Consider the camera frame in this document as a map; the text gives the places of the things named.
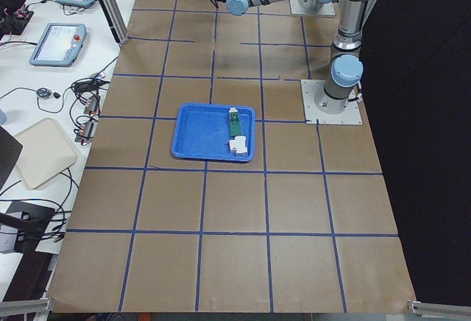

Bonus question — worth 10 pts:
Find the white circuit breaker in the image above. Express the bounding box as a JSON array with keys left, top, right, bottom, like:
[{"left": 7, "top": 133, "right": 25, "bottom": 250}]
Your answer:
[{"left": 227, "top": 135, "right": 248, "bottom": 156}]

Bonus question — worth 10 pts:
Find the blue plastic tray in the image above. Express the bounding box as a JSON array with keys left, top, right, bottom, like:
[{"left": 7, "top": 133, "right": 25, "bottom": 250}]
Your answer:
[{"left": 171, "top": 103, "right": 256, "bottom": 162}]

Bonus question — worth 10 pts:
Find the beige plastic tray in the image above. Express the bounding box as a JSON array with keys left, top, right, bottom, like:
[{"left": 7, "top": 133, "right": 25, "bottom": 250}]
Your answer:
[{"left": 14, "top": 118, "right": 78, "bottom": 189}]

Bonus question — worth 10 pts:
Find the near teach pendant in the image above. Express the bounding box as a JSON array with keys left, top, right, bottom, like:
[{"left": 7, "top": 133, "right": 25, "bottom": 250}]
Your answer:
[{"left": 29, "top": 23, "right": 87, "bottom": 67}]

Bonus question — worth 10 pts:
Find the black monitor stand base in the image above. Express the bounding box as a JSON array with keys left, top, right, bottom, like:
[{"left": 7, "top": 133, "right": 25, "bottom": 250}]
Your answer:
[{"left": 1, "top": 200, "right": 55, "bottom": 238}]

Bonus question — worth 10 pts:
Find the green white switch part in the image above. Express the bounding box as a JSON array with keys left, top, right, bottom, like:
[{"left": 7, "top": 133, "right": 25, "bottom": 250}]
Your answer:
[{"left": 228, "top": 107, "right": 241, "bottom": 138}]

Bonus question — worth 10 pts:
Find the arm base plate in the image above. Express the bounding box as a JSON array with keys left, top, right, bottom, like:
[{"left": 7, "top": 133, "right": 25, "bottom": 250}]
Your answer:
[
  {"left": 289, "top": 0, "right": 336, "bottom": 18},
  {"left": 300, "top": 80, "right": 362, "bottom": 125}
]

